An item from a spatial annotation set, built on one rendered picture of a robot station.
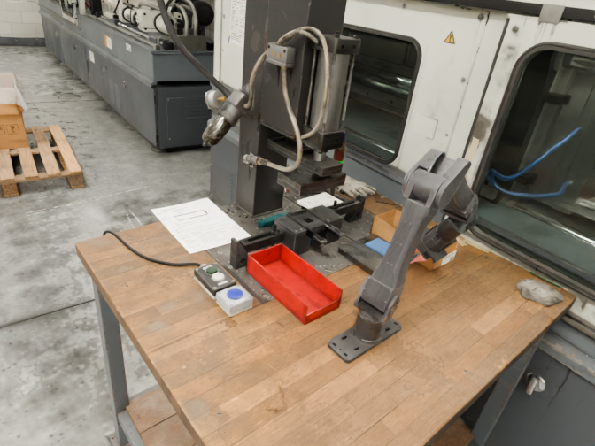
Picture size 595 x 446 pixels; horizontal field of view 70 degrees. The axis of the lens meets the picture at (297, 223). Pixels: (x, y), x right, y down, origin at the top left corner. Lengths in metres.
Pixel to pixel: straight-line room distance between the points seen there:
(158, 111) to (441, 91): 3.05
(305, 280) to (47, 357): 1.47
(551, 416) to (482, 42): 1.28
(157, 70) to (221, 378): 3.52
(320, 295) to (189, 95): 3.41
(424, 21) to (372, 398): 1.33
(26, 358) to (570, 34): 2.40
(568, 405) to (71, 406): 1.87
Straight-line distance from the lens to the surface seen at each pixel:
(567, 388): 1.73
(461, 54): 1.67
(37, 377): 2.26
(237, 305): 1.04
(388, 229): 1.41
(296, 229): 1.25
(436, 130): 1.72
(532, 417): 1.86
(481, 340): 1.18
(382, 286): 0.96
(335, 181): 1.25
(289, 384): 0.93
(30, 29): 10.21
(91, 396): 2.12
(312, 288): 1.16
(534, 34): 1.50
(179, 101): 4.31
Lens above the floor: 1.61
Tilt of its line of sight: 29 degrees down
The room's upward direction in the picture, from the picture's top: 8 degrees clockwise
